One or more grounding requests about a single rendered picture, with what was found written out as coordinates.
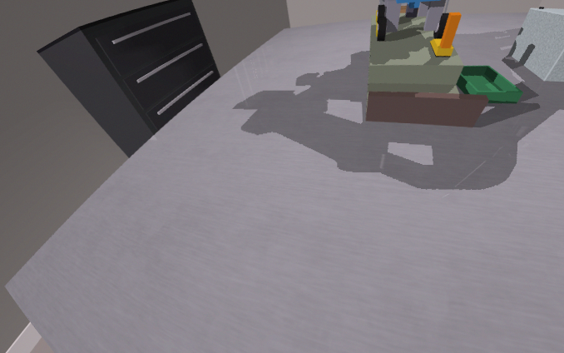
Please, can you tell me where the green tray floor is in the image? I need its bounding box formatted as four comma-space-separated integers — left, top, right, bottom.
463, 74, 502, 92

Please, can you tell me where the yellow chock with orange handle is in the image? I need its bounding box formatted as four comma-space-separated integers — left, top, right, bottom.
430, 12, 461, 57

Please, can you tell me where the green tray rim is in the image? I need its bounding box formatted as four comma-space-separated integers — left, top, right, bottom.
456, 65, 523, 104

